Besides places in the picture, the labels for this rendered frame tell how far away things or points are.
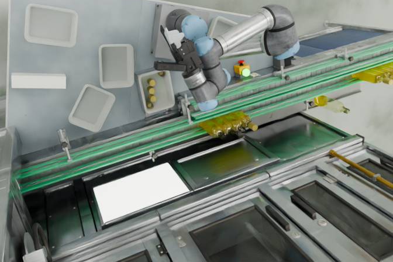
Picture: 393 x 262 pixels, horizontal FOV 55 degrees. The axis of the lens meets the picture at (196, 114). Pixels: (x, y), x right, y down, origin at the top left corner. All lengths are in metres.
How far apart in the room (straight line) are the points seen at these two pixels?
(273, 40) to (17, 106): 1.27
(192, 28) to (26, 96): 0.89
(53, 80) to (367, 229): 1.52
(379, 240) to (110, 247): 1.02
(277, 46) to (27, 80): 1.17
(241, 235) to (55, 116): 1.12
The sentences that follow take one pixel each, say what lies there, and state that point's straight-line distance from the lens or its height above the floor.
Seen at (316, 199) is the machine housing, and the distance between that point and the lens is 1.73.
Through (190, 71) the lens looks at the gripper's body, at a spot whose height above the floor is 1.47.
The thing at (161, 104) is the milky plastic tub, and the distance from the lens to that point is 2.10.
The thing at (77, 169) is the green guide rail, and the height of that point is 0.92.
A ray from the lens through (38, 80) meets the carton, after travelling 1.95.
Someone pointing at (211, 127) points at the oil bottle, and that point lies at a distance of 1.97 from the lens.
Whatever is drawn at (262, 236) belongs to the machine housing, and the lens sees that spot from 1.55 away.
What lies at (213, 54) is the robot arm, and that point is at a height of 1.45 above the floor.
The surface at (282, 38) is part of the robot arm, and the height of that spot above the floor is 1.39.
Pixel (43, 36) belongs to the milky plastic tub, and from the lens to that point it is 1.98.
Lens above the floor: 2.71
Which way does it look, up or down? 60 degrees down
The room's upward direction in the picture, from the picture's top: 128 degrees clockwise
